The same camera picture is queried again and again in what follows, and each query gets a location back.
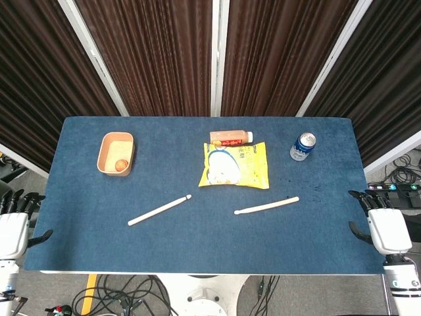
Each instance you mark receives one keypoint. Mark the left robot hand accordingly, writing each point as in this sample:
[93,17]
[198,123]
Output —
[13,233]

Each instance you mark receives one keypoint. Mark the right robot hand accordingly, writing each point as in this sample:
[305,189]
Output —
[389,230]

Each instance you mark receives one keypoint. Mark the pale wooden drumstick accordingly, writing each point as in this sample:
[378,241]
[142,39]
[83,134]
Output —
[266,206]
[158,210]

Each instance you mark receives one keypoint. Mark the black foot pedal box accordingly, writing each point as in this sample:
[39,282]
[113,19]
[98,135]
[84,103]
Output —
[406,199]

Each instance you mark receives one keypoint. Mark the power strip with lights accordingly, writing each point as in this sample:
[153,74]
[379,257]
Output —
[391,187]

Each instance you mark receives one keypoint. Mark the yellow floor tape strip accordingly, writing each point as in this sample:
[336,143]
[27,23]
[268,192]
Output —
[88,293]

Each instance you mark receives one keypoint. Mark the blue drink can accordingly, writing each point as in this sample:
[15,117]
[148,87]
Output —
[302,148]

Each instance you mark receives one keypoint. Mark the small orange fruit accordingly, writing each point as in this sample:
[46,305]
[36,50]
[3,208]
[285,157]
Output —
[121,165]

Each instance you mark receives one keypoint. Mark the brown paper food container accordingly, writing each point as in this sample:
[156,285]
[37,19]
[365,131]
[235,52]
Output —
[113,151]

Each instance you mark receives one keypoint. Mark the brown pleated screen panel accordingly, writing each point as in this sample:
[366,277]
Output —
[154,56]
[378,82]
[39,82]
[279,56]

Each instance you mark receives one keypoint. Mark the yellow snack bag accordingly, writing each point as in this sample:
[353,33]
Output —
[250,168]

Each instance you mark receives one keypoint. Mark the blue table cloth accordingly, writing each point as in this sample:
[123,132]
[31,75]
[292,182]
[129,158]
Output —
[197,240]

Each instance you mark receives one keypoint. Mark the brown drink bottle white cap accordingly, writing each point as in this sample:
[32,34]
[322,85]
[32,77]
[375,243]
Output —
[227,136]

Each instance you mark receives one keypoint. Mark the white table base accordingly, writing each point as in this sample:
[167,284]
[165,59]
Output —
[204,293]

